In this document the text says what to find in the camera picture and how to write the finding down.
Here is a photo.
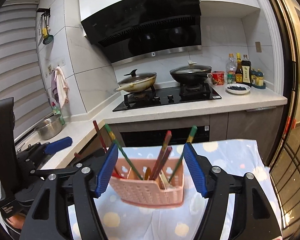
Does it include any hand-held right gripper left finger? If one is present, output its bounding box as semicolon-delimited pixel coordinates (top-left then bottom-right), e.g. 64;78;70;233
25;142;119;240

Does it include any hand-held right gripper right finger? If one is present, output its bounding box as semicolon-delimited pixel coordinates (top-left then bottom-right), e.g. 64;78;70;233
183;142;283;240

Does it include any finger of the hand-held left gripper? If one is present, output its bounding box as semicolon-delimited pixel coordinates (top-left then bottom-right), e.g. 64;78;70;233
41;137;73;155
36;148;105;180

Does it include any green chopstick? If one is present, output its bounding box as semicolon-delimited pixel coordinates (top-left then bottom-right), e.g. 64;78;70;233
168;126;198;183
104;124;144;180

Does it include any maroon chopstick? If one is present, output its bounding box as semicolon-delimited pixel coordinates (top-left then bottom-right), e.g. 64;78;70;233
92;120;108;153

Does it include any white ceramic spoon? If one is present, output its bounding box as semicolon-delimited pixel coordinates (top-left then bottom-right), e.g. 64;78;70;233
159;171;175;190

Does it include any pink perforated utensil holder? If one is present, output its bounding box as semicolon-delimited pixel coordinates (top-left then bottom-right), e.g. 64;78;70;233
109;146;185;208

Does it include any person's left hand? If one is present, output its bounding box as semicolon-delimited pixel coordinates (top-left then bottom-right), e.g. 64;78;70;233
4;212;27;230

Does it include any steel pot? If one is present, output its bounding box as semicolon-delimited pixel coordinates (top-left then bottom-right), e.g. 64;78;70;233
34;114;63;140

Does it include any green dish soap bottle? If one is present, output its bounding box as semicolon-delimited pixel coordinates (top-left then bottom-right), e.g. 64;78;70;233
51;101;65;125

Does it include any blue dotted tablecloth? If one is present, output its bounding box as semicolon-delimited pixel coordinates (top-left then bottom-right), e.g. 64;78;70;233
67;137;283;240

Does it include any black built-in oven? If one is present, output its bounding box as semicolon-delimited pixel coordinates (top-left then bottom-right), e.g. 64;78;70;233
120;126;210;147

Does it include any purple towel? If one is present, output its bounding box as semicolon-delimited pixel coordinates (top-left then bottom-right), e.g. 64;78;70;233
51;70;59;100

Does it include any black gas stove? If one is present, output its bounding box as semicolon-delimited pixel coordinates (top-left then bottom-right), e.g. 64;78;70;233
112;82;222;112

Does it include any window blind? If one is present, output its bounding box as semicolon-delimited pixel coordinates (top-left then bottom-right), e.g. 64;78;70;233
0;1;53;140

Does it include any beige wok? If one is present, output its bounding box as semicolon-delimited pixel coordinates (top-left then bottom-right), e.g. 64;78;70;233
116;72;157;93

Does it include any black wok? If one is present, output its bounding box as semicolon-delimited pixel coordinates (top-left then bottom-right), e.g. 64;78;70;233
169;65;213;84

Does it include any white plate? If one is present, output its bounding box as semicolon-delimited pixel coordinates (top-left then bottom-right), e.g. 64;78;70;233
226;84;251;95

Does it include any glass wok lid black knob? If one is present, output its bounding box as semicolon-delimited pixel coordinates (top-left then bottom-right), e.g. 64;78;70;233
119;69;157;84

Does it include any red instant noodle cup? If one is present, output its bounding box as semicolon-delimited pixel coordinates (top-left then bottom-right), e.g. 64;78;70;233
211;71;225;85

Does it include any glass sliding door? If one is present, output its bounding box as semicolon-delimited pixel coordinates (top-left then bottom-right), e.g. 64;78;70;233
260;0;300;230

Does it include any glass wok lid white knob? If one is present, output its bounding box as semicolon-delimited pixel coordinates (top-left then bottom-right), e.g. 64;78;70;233
170;60;212;74

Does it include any yellow cap sauce bottle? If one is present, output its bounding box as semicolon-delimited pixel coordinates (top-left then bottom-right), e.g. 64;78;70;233
235;53;243;83

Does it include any clear plastic bottle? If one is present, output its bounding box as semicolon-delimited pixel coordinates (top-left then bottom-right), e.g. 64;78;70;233
226;53;237;83

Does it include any dark sauce bottle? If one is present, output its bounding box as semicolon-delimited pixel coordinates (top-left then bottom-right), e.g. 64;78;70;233
241;54;252;85

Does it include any black range hood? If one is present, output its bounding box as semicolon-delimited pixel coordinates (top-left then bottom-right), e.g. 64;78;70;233
80;0;202;64

